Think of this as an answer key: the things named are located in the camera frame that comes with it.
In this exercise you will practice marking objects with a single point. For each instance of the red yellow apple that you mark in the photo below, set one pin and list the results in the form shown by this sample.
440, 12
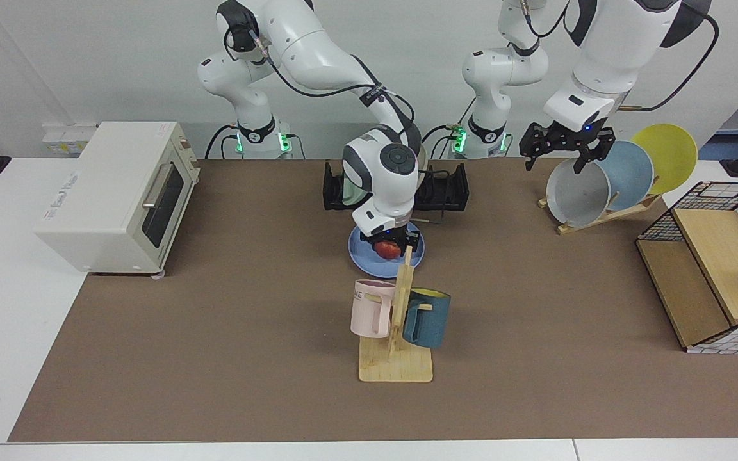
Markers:
387, 250

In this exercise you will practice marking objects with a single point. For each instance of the grey plate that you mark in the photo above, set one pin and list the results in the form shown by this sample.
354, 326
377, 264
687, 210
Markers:
577, 195

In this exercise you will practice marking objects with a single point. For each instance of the light blue plate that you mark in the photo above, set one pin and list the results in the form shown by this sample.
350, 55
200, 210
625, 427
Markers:
630, 169

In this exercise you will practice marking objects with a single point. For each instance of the pale green plate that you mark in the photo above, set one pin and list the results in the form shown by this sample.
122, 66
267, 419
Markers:
350, 192

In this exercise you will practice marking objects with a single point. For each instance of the wooden plate rack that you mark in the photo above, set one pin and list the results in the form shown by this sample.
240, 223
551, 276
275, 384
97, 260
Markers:
599, 219

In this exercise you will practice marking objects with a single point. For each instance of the black dish rack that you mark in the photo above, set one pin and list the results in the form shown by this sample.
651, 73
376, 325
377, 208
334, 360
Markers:
446, 192

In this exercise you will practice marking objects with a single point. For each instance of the yellow plate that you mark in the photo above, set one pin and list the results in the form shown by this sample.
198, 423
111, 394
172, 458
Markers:
670, 150

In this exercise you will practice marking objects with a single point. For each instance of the pink cup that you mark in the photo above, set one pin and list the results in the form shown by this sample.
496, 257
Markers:
369, 314

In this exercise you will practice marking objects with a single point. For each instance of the dark blue cup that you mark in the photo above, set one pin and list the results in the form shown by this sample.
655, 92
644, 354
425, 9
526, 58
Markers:
433, 320

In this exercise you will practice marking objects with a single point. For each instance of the wooden cup stand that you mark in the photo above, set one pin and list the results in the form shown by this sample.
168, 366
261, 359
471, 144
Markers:
394, 365

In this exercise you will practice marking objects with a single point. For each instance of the brown table cloth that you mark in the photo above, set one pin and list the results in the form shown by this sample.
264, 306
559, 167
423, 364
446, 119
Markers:
535, 307

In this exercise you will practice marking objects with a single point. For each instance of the pale toaster oven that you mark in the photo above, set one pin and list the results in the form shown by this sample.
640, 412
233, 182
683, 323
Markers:
100, 205

